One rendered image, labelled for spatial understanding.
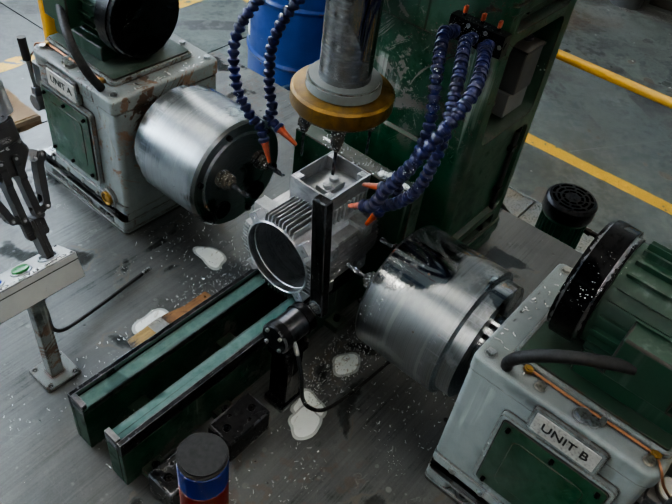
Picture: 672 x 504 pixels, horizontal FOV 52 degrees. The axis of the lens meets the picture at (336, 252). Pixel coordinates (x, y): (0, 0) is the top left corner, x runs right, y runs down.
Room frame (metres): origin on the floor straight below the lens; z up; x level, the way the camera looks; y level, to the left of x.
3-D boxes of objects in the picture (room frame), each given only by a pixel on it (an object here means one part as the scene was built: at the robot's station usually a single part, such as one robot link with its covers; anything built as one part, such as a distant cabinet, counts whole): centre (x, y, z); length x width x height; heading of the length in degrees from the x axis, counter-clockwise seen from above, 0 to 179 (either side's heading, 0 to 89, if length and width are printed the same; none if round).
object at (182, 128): (1.21, 0.35, 1.04); 0.37 x 0.25 x 0.25; 55
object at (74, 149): (1.34, 0.54, 0.99); 0.35 x 0.31 x 0.37; 55
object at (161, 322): (0.90, 0.32, 0.80); 0.21 x 0.05 x 0.01; 147
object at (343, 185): (1.04, 0.03, 1.11); 0.12 x 0.11 x 0.07; 145
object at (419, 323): (0.82, -0.22, 1.04); 0.41 x 0.25 x 0.25; 55
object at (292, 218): (1.00, 0.05, 1.02); 0.20 x 0.19 x 0.19; 145
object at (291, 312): (0.89, -0.07, 0.92); 0.45 x 0.13 x 0.24; 145
